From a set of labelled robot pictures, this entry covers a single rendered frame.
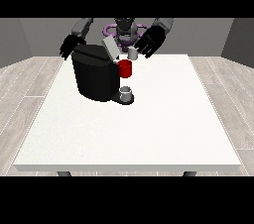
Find small grey coffee pod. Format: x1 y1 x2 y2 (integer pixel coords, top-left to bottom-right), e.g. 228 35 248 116
127 46 139 60

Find black coffee machine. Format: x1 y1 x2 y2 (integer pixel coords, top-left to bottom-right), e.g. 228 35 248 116
70 44 135 106

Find pale grey machine lid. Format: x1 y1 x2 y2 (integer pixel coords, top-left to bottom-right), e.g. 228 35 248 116
101 35 121 60

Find grey robot trunk purple rings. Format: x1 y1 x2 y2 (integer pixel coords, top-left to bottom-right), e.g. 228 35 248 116
102 18 150 54

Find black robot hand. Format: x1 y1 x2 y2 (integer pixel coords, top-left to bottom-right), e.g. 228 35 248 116
59 34 87 61
133 25 167 59

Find small grey cup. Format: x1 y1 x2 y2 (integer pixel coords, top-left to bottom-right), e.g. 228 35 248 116
119 85 134 102

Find red pod holder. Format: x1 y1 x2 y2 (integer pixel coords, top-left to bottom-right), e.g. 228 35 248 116
118 58 133 79

